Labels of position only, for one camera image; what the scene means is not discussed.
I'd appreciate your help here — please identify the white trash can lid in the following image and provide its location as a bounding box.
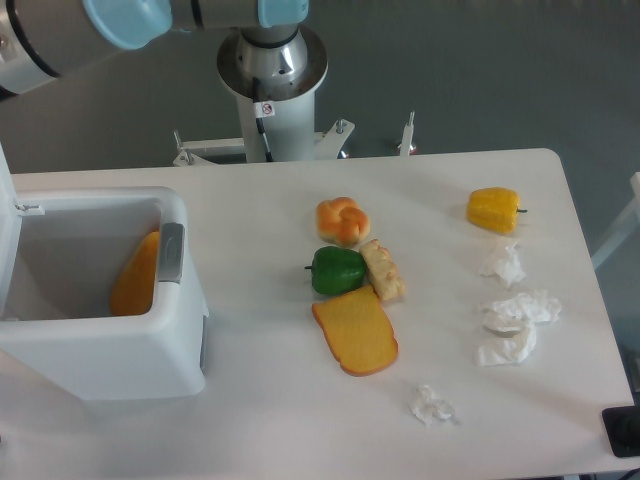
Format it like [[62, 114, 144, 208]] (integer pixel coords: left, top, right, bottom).
[[0, 150, 45, 312]]

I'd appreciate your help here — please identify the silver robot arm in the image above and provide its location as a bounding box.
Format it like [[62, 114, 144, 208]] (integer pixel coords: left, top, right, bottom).
[[1, 1, 310, 100]]

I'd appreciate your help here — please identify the white trash can body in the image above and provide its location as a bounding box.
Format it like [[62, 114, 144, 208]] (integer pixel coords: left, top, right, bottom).
[[1, 187, 208, 400]]

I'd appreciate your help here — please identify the knotted bread roll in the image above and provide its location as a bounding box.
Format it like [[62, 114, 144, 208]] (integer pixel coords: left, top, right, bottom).
[[315, 197, 371, 248]]

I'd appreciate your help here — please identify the green bell pepper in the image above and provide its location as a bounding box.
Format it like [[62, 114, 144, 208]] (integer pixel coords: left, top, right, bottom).
[[305, 246, 366, 296]]

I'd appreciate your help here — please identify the beige pastry piece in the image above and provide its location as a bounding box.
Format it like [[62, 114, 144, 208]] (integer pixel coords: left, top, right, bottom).
[[359, 239, 406, 301]]

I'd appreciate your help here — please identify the orange toast slice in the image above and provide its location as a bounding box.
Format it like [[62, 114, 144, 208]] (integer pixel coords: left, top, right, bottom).
[[311, 285, 399, 376]]

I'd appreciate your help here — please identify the yellow bell pepper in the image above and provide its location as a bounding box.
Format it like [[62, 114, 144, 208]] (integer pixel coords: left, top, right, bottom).
[[466, 187, 527, 234]]

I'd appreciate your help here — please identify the crumpled white tissue top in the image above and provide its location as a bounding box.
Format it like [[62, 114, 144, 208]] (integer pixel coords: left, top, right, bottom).
[[479, 237, 526, 290]]

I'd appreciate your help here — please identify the orange bread slice in bin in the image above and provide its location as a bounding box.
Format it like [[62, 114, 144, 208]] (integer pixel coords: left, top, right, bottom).
[[110, 231, 160, 316]]

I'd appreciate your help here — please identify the small crumpled white tissue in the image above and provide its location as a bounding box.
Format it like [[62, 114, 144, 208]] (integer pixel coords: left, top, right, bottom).
[[408, 384, 459, 427]]

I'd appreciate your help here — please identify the crumpled white tissue lower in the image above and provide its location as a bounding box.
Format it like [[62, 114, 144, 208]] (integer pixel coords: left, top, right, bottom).
[[474, 325, 537, 367]]

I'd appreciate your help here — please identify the crumpled white tissue middle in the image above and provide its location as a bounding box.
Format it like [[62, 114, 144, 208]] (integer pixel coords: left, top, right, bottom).
[[480, 290, 562, 334]]

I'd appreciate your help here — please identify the black device at edge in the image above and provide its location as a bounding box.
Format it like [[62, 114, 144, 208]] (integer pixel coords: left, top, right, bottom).
[[602, 406, 639, 458]]

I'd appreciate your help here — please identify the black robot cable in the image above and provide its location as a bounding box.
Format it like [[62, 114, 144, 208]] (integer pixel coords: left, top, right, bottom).
[[251, 77, 275, 163]]

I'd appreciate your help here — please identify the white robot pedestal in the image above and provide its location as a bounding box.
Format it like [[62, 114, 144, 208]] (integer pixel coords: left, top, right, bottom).
[[174, 25, 355, 167]]

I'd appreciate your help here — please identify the white frame at right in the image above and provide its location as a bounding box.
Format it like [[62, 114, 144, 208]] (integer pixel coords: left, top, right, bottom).
[[591, 172, 639, 270]]

